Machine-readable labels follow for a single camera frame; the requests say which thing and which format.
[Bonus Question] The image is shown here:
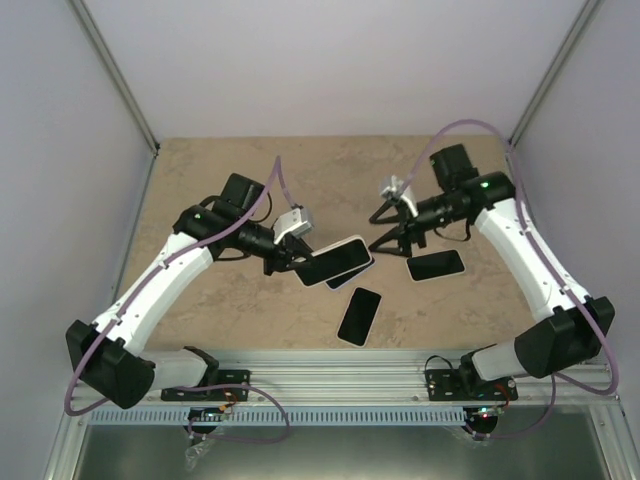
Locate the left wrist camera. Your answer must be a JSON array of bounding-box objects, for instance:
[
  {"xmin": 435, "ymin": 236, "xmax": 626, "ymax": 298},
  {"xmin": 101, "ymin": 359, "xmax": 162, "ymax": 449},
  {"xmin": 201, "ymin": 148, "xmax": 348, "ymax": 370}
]
[{"xmin": 272, "ymin": 207, "xmax": 314, "ymax": 244}]

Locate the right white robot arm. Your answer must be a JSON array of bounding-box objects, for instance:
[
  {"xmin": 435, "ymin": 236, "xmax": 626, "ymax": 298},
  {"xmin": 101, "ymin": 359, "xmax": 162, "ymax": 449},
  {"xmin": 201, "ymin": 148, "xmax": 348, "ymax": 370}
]
[{"xmin": 369, "ymin": 144, "xmax": 615, "ymax": 399}]

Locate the slotted cable duct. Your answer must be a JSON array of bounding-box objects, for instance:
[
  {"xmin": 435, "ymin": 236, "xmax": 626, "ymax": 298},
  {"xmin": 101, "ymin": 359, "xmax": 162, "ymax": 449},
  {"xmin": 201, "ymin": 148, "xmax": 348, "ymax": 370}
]
[{"xmin": 88, "ymin": 405, "xmax": 466, "ymax": 427}]

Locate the right controller board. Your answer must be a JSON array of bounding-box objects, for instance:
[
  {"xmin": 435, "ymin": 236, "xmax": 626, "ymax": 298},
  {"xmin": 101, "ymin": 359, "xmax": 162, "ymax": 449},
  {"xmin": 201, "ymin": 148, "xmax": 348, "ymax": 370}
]
[{"xmin": 469, "ymin": 405, "xmax": 504, "ymax": 427}]

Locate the phone in lavender case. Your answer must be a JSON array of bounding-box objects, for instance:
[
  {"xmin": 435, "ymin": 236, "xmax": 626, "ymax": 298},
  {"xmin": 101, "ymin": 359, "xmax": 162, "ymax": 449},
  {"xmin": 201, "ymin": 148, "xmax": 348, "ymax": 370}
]
[{"xmin": 325, "ymin": 258, "xmax": 375, "ymax": 291}]

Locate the left controller board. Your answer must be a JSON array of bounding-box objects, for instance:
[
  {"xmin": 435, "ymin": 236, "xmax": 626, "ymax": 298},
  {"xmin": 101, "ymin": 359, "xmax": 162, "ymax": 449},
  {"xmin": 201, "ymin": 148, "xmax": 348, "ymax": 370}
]
[{"xmin": 187, "ymin": 405, "xmax": 233, "ymax": 424}]

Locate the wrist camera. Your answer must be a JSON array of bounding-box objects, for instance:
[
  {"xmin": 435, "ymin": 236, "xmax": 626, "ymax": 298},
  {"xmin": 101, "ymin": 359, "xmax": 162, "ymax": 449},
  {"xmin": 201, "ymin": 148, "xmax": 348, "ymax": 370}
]
[
  {"xmin": 379, "ymin": 175, "xmax": 419, "ymax": 218},
  {"xmin": 272, "ymin": 207, "xmax": 314, "ymax": 244}
]

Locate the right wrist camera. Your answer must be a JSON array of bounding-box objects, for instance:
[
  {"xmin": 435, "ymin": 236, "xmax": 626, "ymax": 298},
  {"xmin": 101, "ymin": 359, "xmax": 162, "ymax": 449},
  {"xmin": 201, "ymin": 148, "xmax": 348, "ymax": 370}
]
[{"xmin": 379, "ymin": 175, "xmax": 419, "ymax": 218}]

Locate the blue phone black screen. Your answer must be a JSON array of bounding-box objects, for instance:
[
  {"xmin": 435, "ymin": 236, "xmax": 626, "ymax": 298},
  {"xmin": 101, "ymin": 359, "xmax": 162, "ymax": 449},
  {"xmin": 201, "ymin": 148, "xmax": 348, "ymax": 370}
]
[{"xmin": 297, "ymin": 240, "xmax": 370, "ymax": 287}]

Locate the phone in white case right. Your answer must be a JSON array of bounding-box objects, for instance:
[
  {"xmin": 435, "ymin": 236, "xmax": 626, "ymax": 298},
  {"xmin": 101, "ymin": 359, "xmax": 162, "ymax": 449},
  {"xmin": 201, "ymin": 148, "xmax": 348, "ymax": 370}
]
[{"xmin": 406, "ymin": 250, "xmax": 466, "ymax": 282}]

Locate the phone in white case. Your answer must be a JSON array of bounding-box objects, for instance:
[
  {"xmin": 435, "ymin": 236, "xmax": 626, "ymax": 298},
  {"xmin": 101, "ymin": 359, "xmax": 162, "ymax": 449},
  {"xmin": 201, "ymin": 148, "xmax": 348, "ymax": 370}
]
[
  {"xmin": 337, "ymin": 287, "xmax": 382, "ymax": 347},
  {"xmin": 406, "ymin": 250, "xmax": 466, "ymax": 282}
]

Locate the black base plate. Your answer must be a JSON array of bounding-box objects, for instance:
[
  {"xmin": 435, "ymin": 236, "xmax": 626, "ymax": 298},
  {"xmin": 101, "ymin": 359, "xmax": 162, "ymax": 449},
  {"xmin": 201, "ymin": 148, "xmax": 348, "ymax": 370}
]
[
  {"xmin": 425, "ymin": 369, "xmax": 519, "ymax": 402},
  {"xmin": 160, "ymin": 369, "xmax": 251, "ymax": 403}
]

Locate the left aluminium corner post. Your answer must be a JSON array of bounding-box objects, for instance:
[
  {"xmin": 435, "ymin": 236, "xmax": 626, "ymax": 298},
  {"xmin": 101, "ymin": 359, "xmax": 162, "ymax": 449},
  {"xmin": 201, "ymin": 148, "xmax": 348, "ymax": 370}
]
[{"xmin": 67, "ymin": 0, "xmax": 160, "ymax": 156}]

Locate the phone in white case front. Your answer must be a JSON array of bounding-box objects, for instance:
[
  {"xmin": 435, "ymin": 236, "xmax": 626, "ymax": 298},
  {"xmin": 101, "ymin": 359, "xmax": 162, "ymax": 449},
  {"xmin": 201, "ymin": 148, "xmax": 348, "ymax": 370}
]
[{"xmin": 337, "ymin": 287, "xmax": 382, "ymax": 347}]

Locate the aluminium rail frame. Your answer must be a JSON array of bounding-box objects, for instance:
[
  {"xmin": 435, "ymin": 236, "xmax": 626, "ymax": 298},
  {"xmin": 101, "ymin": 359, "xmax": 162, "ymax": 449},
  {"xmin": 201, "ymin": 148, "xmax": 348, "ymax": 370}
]
[{"xmin": 67, "ymin": 144, "xmax": 624, "ymax": 407}]

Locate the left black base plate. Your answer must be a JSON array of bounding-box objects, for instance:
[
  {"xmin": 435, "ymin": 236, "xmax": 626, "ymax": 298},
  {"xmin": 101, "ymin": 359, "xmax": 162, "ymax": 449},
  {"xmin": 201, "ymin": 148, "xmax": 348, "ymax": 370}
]
[{"xmin": 160, "ymin": 369, "xmax": 251, "ymax": 403}]

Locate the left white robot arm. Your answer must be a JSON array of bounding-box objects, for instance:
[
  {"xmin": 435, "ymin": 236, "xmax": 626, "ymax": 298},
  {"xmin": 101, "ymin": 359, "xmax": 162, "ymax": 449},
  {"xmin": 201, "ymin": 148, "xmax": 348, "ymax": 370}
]
[{"xmin": 66, "ymin": 174, "xmax": 313, "ymax": 409}]

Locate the white phone case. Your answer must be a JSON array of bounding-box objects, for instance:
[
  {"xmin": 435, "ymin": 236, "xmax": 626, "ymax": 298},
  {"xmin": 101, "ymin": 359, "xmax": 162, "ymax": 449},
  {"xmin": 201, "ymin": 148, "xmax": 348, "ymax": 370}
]
[{"xmin": 295, "ymin": 234, "xmax": 373, "ymax": 289}]

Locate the right aluminium corner post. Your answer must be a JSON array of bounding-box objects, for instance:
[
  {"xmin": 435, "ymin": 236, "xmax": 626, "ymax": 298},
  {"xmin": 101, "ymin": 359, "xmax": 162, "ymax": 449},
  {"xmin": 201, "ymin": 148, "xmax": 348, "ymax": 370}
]
[{"xmin": 509, "ymin": 0, "xmax": 604, "ymax": 146}]

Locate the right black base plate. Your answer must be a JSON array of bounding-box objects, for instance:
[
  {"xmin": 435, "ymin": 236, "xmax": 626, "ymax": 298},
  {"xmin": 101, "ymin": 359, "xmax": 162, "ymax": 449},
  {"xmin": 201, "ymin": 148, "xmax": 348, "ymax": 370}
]
[{"xmin": 425, "ymin": 369, "xmax": 519, "ymax": 402}]

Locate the clear plastic bag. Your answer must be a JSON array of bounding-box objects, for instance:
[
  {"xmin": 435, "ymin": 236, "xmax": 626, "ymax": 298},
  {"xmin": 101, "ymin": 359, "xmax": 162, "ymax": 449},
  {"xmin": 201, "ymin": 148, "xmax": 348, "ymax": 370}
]
[{"xmin": 184, "ymin": 436, "xmax": 210, "ymax": 472}]

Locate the controller board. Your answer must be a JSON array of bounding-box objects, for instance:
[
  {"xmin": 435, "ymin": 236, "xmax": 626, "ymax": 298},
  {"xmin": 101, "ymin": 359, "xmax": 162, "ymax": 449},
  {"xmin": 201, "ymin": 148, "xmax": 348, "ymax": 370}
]
[
  {"xmin": 187, "ymin": 405, "xmax": 233, "ymax": 424},
  {"xmin": 469, "ymin": 405, "xmax": 504, "ymax": 427}
]

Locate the aluminium corner post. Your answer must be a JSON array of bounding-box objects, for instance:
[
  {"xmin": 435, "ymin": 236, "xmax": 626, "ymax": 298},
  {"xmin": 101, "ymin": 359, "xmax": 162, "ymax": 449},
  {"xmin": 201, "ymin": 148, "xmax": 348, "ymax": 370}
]
[
  {"xmin": 67, "ymin": 0, "xmax": 160, "ymax": 156},
  {"xmin": 509, "ymin": 0, "xmax": 604, "ymax": 146}
]

